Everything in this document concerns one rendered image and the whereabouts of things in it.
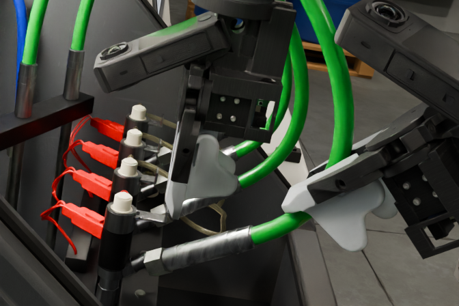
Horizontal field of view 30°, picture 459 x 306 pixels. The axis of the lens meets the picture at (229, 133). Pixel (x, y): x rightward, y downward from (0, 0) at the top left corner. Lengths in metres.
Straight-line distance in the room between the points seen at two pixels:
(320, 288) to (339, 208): 0.44
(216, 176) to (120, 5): 0.36
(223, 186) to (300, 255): 0.34
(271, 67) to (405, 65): 0.22
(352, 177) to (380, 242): 2.89
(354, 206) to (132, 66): 0.23
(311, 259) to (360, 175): 0.54
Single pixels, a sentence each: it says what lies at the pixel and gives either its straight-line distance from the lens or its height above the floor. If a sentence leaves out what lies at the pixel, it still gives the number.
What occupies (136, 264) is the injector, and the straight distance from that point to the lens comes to 0.80.
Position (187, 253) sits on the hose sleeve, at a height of 1.12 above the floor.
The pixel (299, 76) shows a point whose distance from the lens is 0.82.
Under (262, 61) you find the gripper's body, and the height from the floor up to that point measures 1.25.
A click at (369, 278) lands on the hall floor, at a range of 3.15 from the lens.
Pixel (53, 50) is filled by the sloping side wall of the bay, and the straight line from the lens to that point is 1.07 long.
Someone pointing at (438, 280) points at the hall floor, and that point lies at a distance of 3.29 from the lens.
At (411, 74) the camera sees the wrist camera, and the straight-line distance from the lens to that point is 0.52.
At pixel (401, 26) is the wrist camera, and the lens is 0.54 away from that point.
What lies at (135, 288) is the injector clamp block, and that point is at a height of 0.98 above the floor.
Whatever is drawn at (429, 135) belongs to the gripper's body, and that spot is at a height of 1.28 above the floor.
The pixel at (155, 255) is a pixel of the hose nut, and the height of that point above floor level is 1.11.
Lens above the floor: 1.44
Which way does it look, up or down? 20 degrees down
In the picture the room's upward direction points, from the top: 12 degrees clockwise
